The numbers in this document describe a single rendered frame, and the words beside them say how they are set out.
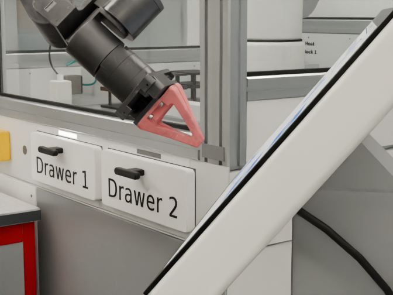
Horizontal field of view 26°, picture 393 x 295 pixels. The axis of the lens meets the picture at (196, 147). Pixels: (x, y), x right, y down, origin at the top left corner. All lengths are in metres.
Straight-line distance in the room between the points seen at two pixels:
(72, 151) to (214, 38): 0.52
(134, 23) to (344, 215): 0.38
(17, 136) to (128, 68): 1.05
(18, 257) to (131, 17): 1.01
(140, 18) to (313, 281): 0.40
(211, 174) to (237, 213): 0.74
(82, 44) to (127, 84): 0.08
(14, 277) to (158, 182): 0.57
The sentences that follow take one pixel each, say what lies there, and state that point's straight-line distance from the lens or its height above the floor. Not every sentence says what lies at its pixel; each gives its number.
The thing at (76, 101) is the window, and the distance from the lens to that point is 1.84.
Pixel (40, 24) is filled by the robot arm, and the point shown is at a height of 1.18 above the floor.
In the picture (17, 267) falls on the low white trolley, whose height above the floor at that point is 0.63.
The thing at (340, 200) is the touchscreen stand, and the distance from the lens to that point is 0.86.
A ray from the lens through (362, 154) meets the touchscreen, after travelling 0.87.
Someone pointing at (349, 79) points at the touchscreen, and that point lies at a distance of 0.66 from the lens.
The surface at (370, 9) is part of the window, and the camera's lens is 1.62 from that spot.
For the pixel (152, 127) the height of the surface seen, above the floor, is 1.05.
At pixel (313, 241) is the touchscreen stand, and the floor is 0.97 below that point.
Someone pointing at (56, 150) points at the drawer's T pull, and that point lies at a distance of 1.80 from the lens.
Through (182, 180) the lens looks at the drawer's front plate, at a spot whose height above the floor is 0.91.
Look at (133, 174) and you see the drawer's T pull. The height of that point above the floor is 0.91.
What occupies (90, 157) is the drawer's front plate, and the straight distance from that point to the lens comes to 1.73.
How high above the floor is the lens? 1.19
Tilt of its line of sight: 9 degrees down
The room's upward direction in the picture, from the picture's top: straight up
